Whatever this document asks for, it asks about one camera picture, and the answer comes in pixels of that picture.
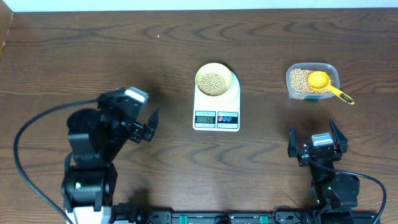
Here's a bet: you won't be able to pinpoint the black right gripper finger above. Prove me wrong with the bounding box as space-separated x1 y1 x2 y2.
330 119 348 152
287 127 297 156

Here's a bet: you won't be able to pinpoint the yellow plastic measuring scoop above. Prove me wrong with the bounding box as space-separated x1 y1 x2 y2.
308 71 354 105

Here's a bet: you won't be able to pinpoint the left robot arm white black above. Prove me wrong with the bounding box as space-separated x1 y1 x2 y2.
61 87 159 223

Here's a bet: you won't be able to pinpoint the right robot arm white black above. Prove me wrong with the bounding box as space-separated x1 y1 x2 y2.
287 120 360 223

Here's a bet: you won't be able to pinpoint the white digital kitchen scale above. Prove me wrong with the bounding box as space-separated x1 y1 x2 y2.
192 72 241 132

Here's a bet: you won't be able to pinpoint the soybeans in yellow bowl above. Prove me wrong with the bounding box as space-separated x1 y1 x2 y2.
197 73 228 96

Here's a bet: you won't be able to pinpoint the pale yellow bowl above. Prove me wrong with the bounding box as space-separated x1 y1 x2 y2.
195 63 233 94

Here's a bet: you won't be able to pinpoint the clear container of soybeans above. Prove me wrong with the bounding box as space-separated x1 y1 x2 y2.
286 62 340 100

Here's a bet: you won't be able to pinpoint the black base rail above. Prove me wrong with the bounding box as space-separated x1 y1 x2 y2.
110 202 382 224

